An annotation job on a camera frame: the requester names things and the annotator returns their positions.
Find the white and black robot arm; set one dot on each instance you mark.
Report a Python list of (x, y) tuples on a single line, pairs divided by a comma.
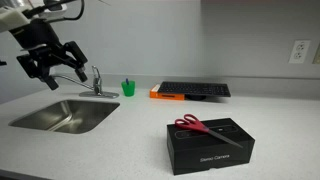
[(29, 22)]

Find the black computer keyboard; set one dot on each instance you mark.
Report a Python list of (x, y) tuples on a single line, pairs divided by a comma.
[(191, 88)]

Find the white wall power outlet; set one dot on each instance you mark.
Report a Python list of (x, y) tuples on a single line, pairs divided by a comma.
[(299, 51)]

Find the green plastic cup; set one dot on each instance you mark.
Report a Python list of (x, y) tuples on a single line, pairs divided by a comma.
[(128, 90)]

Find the black stereo camera box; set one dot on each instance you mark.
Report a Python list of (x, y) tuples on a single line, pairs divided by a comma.
[(192, 151)]

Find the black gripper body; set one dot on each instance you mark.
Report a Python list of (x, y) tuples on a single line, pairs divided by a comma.
[(41, 42)]

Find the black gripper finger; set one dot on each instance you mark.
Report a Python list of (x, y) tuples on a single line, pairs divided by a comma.
[(35, 69), (77, 60)]

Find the orange flat box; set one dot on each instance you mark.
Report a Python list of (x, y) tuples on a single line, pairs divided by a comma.
[(154, 93)]

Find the red handled scissors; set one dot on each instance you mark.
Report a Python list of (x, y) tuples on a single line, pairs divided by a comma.
[(191, 122)]

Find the stainless steel sink basin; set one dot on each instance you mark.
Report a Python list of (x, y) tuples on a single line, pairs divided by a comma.
[(67, 116)]

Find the chrome sink faucet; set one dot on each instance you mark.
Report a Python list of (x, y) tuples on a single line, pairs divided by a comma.
[(95, 90)]

